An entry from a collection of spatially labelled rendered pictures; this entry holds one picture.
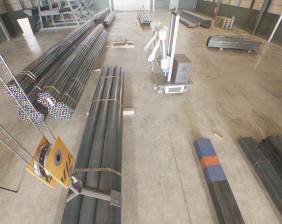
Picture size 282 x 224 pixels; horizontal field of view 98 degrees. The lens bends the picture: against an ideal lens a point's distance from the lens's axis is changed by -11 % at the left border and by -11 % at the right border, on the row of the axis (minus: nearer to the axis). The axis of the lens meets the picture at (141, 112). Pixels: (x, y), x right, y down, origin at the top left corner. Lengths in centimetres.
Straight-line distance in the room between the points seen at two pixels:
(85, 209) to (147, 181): 97
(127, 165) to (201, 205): 120
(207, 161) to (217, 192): 45
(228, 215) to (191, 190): 52
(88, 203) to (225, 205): 163
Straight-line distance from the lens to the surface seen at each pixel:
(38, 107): 328
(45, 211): 248
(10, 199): 285
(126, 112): 297
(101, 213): 160
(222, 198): 225
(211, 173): 231
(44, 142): 101
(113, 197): 168
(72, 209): 170
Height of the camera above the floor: 210
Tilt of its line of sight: 43 degrees down
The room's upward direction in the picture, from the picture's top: straight up
